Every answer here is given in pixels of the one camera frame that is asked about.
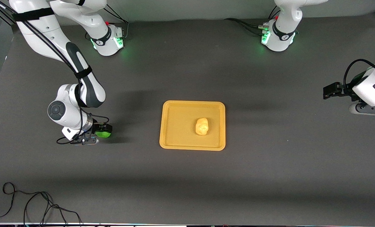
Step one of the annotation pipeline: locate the yellow potato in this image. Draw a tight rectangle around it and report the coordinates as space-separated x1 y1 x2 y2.
195 118 209 136

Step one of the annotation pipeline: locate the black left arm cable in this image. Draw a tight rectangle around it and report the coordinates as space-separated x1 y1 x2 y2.
344 59 375 92

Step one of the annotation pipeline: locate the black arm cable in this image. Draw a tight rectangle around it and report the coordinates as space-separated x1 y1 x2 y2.
344 59 375 92
17 17 110 145

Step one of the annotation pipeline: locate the black right base cable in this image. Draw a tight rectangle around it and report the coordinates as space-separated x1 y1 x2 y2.
85 5 130 41

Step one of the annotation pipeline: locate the loose black cable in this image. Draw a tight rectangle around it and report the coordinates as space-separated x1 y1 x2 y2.
0 182 82 225

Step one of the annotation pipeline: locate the black left base cable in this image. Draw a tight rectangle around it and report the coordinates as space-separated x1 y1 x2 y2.
224 6 279 35

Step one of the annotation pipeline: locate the yellow plastic tray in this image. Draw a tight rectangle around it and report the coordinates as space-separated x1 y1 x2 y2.
159 100 226 151

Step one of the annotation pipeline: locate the black base cable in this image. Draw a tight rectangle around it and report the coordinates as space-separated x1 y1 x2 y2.
224 6 279 35
85 5 130 41

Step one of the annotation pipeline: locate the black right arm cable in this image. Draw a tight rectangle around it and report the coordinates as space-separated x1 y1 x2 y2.
17 17 110 145

